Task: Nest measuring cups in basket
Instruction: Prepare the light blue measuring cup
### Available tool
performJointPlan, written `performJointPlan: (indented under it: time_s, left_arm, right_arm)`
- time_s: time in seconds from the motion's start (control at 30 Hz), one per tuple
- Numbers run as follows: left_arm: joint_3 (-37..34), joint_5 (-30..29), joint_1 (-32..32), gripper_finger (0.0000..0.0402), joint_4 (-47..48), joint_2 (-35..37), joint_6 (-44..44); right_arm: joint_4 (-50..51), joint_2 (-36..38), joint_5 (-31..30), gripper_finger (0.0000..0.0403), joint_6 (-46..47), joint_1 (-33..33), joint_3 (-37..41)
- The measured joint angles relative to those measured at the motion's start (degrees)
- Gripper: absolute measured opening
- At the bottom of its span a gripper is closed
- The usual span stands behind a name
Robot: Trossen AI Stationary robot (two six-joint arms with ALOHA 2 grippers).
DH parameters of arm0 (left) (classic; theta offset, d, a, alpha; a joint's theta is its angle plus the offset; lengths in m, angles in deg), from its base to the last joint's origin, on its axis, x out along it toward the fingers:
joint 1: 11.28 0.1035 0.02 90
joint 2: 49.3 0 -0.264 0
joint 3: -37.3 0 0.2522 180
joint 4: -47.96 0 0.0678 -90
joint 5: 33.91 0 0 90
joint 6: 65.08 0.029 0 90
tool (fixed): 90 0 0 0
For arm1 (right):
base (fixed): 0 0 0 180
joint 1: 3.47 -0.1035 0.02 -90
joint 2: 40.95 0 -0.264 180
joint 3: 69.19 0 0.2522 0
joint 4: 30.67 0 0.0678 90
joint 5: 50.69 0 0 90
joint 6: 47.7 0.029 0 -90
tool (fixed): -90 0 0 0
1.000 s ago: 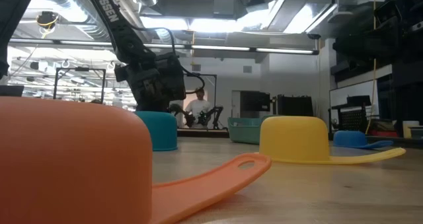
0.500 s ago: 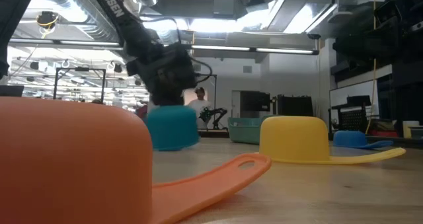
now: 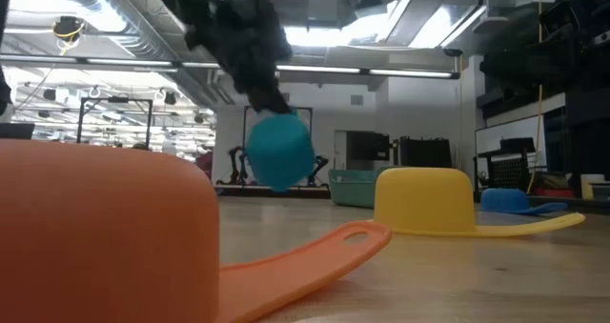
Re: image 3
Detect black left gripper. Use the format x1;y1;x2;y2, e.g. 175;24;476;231
183;0;295;115

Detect yellow measuring cup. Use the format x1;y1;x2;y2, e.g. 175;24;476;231
374;167;586;239

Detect teal blue measuring cup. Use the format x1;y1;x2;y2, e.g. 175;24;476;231
245;111;316;193

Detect orange measuring cup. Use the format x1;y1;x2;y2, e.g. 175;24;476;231
0;139;393;323

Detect dark monitor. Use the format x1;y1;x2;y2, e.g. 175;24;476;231
0;122;35;141

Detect small black cabinet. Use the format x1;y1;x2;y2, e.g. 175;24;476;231
345;131;392;162

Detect large black cabinet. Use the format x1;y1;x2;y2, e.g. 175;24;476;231
398;136;453;169

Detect white container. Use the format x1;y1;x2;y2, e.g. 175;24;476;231
579;173;606;200

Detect red chair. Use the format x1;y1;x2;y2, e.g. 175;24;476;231
194;150;214;180

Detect black perforated cart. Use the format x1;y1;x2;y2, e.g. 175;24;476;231
474;136;549;191

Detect long ceiling light strip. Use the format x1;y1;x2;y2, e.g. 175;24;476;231
0;53;461;80

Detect red box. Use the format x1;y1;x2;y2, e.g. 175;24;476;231
532;185;576;199

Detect yellow black cable reel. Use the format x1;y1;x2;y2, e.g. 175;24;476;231
51;15;86;43

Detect teal plastic basket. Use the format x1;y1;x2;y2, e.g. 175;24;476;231
327;165;399;209

